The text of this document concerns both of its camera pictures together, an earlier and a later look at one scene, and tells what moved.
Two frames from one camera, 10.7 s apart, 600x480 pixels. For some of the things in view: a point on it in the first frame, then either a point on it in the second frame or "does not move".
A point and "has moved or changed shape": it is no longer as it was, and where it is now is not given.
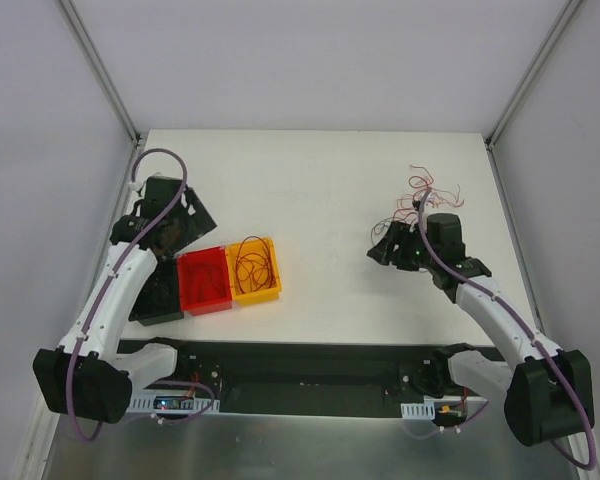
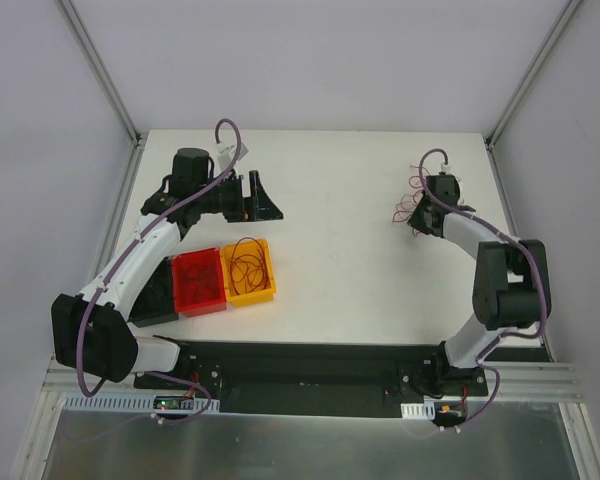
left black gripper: (181, 230) → (245, 198)
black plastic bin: (157, 301) does not move
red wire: (254, 267) has moved or changed shape
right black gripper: (396, 245) → (421, 218)
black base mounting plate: (315, 377) does not move
